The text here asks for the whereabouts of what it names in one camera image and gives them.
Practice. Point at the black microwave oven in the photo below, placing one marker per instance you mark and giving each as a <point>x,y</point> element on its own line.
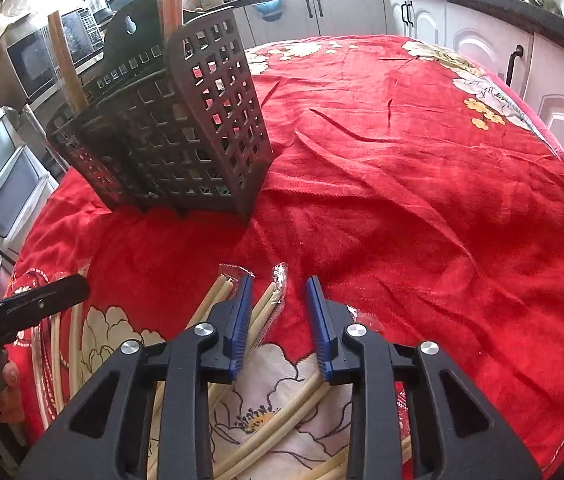
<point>37,62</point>

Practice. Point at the metal kitchen shelf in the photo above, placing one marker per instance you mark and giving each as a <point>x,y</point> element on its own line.
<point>37,130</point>

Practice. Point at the red floral blanket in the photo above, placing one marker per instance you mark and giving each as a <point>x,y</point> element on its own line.
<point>411,185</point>

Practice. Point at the white plastic food cover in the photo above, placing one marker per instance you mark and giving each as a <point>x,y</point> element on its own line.
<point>19,1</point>

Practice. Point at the pale plastic drawer unit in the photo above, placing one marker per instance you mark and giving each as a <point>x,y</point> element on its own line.
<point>2,180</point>

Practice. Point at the person's left hand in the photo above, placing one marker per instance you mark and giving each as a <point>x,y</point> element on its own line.
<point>11,390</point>

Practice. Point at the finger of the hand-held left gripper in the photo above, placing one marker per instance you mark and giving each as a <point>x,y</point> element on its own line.
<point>37,305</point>

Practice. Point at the black perforated utensil basket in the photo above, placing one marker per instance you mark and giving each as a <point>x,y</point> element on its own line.
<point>187,125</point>

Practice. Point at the white kitchen cabinets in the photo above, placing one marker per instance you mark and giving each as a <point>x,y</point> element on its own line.
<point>461,30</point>

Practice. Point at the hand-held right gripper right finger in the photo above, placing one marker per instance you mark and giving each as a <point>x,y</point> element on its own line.
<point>318,320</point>

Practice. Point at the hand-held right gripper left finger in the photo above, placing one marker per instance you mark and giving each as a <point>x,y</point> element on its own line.
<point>243,310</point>

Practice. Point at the black kitchen countertop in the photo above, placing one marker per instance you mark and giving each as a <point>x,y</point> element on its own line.
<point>486,2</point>

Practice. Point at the blue hanging basket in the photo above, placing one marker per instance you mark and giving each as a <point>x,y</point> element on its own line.
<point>269,10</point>

